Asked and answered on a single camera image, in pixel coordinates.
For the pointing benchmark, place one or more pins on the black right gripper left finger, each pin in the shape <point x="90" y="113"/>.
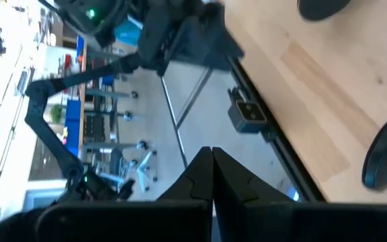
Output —
<point x="129" y="222"/>

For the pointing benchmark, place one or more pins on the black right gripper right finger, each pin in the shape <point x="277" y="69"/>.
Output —
<point x="281" y="222"/>

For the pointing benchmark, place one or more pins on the black background robot arm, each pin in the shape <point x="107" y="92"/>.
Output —
<point x="34" y="97"/>

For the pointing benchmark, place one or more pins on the grey office chair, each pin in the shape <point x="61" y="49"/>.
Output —
<point x="139" y="168"/>

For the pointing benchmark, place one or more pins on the black aluminium table frame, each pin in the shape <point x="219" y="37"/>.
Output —
<point x="281" y="141"/>

